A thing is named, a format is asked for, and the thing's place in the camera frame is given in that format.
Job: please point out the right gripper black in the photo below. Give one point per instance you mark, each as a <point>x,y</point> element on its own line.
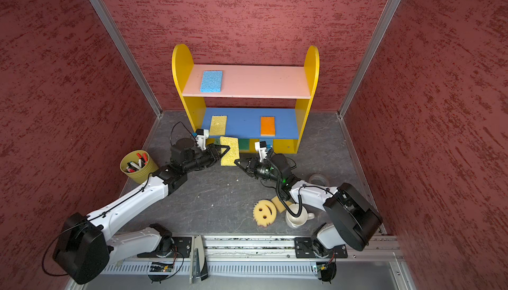
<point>253,166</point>

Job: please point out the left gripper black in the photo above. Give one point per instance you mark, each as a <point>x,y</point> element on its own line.
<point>213,149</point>

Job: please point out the yellow cellulose sponge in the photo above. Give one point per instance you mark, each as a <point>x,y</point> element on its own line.
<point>218,125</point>
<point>233,153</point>

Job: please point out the tan sponge green scrub back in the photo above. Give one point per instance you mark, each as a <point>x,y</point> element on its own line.
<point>244,144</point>

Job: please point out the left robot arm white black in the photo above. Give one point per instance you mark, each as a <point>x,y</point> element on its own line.
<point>89,243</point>

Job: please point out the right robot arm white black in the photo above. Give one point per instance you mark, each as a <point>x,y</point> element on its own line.
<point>354,221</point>

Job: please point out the yellow shelf with coloured boards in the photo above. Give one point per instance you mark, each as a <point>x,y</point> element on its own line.
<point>262,83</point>

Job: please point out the smiley face yellow sponge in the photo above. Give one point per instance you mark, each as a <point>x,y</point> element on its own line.
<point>264,213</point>

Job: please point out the clear tape roll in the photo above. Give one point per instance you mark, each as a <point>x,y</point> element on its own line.
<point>318,179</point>

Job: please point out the white mug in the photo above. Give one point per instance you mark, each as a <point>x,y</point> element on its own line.
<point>295,222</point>

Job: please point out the yellow-green pen cup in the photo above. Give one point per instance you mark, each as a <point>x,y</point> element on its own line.
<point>138,165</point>

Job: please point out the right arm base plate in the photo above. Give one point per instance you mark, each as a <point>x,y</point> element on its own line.
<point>306,247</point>

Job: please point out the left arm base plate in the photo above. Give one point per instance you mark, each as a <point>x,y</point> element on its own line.
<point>178,246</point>

